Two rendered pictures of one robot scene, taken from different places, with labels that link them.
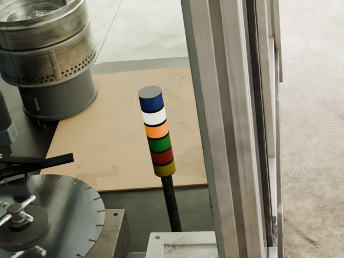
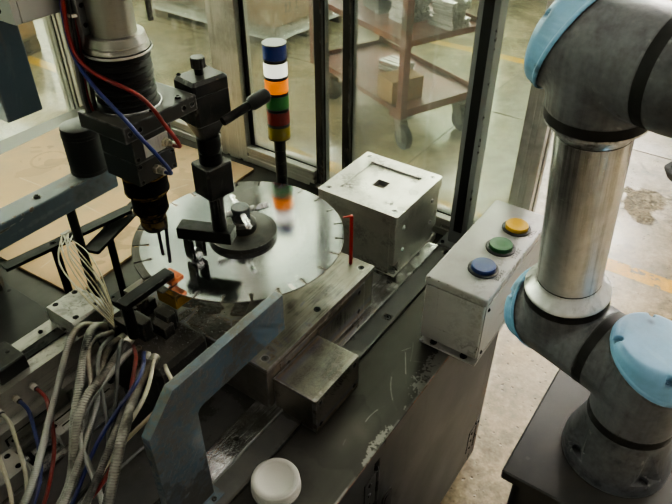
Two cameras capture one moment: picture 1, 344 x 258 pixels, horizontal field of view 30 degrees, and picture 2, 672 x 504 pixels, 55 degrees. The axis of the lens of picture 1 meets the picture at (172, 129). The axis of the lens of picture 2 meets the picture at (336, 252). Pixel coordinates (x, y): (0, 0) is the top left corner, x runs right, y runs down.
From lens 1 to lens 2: 1.19 m
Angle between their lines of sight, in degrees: 54
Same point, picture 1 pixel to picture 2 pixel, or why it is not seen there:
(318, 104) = not seen: hidden behind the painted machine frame
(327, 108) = not seen: hidden behind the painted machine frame
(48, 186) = (195, 204)
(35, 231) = (266, 222)
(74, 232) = (292, 205)
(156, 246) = (338, 190)
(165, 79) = (32, 155)
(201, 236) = (353, 168)
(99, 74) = not seen: outside the picture
